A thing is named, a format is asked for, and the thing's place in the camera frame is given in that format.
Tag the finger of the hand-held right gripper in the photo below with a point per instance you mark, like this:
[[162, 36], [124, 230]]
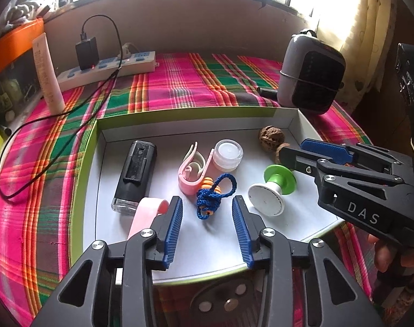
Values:
[[326, 150], [295, 163]]

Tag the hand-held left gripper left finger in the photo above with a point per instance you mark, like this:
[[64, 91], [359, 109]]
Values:
[[171, 231]]

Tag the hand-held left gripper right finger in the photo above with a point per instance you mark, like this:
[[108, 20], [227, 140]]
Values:
[[242, 233]]

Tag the brown walnut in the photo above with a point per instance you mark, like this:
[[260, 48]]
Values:
[[278, 153], [268, 135]]

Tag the white green-edged box tray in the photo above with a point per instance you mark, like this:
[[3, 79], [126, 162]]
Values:
[[162, 177]]

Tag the pink plastic clip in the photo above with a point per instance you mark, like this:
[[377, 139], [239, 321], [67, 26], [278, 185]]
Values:
[[191, 173]]

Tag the black rectangular device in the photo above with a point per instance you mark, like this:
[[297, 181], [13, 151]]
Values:
[[135, 173]]

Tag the small clear white jar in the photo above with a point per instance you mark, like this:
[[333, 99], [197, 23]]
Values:
[[227, 155]]

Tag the person's right hand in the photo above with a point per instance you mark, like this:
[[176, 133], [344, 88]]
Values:
[[382, 257]]

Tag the pink curved band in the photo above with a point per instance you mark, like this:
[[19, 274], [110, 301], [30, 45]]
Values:
[[144, 216]]

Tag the white and green spool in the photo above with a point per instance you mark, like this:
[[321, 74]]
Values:
[[266, 194]]

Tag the cream printed curtain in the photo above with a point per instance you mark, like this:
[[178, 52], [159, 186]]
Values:
[[373, 30]]

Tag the black disc with metal magnets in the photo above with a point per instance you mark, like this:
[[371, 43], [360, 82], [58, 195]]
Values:
[[224, 296]]

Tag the grey black portable heater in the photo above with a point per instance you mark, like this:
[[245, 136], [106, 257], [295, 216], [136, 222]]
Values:
[[312, 75]]

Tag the small black cylinder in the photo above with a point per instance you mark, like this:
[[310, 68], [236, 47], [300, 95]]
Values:
[[266, 92]]

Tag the pink green plaid cloth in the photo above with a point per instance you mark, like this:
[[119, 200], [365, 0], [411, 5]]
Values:
[[210, 85]]

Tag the white blue power strip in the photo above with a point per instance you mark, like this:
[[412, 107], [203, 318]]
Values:
[[108, 71]]

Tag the white plug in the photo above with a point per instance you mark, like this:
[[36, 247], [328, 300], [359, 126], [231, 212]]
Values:
[[126, 51]]

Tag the black charger adapter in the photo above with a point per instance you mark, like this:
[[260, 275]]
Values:
[[87, 52]]

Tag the white pink lotion tube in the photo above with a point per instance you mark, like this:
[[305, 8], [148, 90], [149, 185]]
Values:
[[49, 75]]

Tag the glass tank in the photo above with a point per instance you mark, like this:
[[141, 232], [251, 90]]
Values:
[[16, 81]]

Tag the orange box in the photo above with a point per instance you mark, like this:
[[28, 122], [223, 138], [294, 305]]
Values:
[[12, 42]]

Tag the white crumpled bags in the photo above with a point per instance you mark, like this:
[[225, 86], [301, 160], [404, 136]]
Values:
[[17, 10]]

